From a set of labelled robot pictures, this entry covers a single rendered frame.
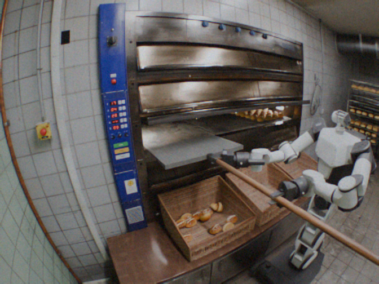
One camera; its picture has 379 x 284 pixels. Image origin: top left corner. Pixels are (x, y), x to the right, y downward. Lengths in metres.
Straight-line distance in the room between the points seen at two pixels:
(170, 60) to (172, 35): 0.18
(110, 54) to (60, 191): 0.91
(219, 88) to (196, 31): 0.46
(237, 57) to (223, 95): 0.34
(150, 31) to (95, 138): 0.74
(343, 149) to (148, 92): 1.15
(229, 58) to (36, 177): 1.59
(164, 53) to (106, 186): 0.94
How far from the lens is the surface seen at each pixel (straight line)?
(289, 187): 0.83
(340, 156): 1.07
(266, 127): 1.94
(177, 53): 1.32
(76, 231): 1.58
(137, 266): 1.35
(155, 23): 1.32
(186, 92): 1.34
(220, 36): 1.54
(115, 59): 1.17
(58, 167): 1.30
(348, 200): 0.82
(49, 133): 1.17
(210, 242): 1.29
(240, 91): 1.62
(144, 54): 1.24
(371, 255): 0.75
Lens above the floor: 1.67
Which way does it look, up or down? 20 degrees down
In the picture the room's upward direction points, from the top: 2 degrees counter-clockwise
